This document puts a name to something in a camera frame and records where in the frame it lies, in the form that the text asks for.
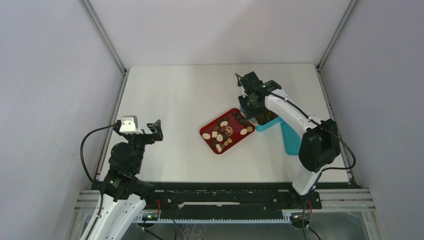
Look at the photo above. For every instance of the wooden tongs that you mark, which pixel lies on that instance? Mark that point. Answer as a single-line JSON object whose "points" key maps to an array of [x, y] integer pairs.
{"points": [[253, 121]]}

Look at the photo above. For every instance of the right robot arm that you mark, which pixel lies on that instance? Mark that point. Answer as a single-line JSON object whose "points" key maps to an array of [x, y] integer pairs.
{"points": [[319, 138]]}

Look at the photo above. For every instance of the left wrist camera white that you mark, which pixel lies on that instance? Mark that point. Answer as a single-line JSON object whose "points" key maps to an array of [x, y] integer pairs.
{"points": [[129, 125]]}

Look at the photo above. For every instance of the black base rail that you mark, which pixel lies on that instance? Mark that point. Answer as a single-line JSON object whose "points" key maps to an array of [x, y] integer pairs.
{"points": [[202, 201]]}

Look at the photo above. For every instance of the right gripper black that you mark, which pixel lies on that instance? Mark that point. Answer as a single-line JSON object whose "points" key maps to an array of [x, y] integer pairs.
{"points": [[243, 99]]}

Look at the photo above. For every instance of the red chocolate tray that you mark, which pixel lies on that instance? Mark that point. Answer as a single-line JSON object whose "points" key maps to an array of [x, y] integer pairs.
{"points": [[226, 131]]}

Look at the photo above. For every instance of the teal box lid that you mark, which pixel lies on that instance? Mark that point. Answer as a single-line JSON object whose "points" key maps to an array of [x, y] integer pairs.
{"points": [[291, 139]]}

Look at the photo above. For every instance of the teal chocolate box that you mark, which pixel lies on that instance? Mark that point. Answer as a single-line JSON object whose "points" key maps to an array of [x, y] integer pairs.
{"points": [[268, 121]]}

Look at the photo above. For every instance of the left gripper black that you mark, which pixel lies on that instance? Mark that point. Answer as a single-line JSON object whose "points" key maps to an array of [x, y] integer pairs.
{"points": [[155, 128]]}

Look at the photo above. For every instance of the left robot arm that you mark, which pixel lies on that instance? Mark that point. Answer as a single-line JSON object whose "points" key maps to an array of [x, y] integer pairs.
{"points": [[122, 195]]}

